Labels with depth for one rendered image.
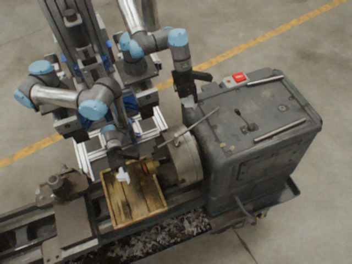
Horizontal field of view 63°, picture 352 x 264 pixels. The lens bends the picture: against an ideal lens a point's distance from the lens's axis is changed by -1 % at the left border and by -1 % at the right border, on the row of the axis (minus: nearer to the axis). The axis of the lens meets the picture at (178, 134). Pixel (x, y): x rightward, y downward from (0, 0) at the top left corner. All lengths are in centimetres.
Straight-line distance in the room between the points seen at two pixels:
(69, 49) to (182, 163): 94
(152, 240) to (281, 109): 107
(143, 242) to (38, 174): 151
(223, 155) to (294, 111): 44
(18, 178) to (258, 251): 224
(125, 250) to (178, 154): 83
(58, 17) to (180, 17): 272
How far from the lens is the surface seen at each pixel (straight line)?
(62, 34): 178
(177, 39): 113
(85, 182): 162
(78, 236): 159
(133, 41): 122
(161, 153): 147
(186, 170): 138
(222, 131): 139
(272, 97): 156
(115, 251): 192
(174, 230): 188
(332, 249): 266
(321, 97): 341
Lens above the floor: 240
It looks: 56 degrees down
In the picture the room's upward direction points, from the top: 6 degrees counter-clockwise
